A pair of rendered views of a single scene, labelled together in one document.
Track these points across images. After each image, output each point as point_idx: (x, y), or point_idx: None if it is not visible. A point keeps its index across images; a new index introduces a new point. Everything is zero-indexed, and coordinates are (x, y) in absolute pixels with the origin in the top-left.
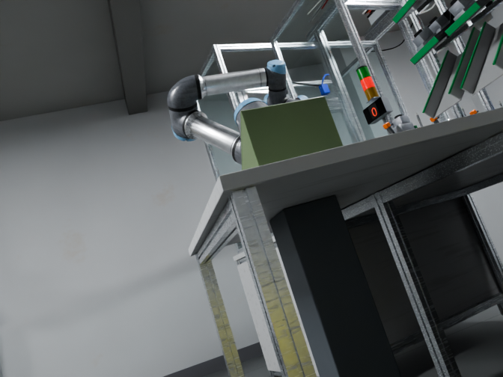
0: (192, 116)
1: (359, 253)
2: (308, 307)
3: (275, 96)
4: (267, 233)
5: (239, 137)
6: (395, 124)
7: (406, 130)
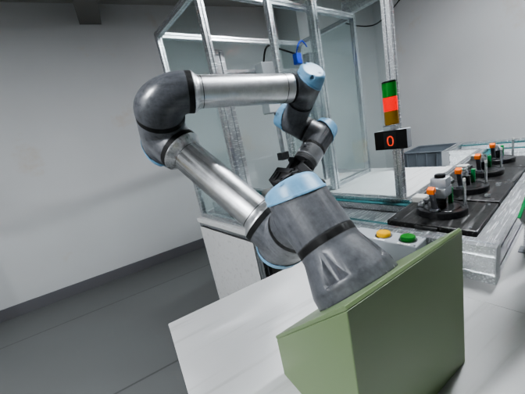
0: (179, 143)
1: None
2: None
3: (297, 116)
4: None
5: (262, 214)
6: (434, 184)
7: (446, 197)
